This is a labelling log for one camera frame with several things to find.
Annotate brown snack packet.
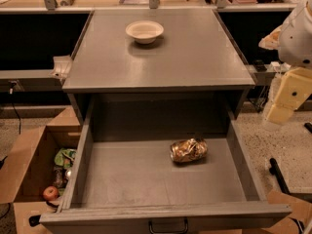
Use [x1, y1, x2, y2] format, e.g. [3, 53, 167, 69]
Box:
[53, 166, 64, 188]

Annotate green snack bag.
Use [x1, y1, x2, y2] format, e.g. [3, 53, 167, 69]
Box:
[54, 148, 76, 169]

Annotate brown cardboard box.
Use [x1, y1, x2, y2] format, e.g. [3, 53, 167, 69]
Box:
[0, 107, 81, 234]

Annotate white paper bowl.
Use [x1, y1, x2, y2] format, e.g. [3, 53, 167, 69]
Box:
[126, 20, 164, 45]

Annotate black drawer handle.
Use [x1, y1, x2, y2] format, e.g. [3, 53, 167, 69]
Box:
[148, 219, 189, 234]

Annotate white plastic bracket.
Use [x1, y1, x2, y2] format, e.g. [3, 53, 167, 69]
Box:
[50, 56, 72, 79]

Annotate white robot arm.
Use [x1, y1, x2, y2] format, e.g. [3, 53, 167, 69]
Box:
[258, 0, 312, 129]

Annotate crushed orange soda can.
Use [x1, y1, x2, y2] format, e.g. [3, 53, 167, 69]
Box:
[170, 138, 208, 163]

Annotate white power strip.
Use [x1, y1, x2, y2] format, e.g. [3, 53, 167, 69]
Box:
[270, 61, 291, 72]

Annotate open grey top drawer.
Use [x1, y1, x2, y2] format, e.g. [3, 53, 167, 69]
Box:
[39, 95, 293, 234]

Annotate black power cable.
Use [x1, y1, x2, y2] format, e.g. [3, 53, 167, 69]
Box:
[8, 80, 22, 136]

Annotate red apple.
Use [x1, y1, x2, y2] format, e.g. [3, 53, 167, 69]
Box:
[43, 186, 59, 201]

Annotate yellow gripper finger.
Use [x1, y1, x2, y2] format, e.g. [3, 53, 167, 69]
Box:
[258, 26, 282, 50]
[266, 67, 312, 125]

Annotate black marker on floor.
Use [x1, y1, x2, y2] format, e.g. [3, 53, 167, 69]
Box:
[269, 158, 291, 195]

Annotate grey metal cabinet counter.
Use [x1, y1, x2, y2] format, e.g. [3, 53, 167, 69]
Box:
[63, 8, 254, 128]

